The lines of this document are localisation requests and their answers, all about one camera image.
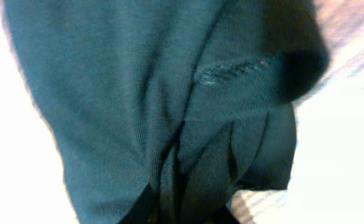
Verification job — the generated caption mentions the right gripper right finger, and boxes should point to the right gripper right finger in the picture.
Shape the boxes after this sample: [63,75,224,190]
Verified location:
[206,205,240,224]

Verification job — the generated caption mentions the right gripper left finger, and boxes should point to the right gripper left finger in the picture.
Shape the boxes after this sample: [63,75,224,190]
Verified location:
[119,184,159,224]

